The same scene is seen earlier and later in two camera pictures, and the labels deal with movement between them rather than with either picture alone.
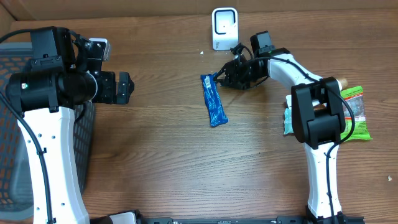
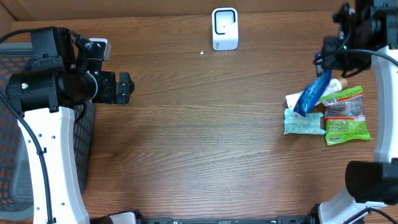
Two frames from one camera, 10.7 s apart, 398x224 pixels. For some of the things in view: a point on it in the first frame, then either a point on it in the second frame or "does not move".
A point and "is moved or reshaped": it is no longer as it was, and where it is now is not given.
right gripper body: [239, 73] to [350, 40]
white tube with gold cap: [342, 84] does not move
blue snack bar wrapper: [215, 106] is moved or reshaped
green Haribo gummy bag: [360, 131] does not move
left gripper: [109, 94] does not move
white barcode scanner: [224, 28] does not move
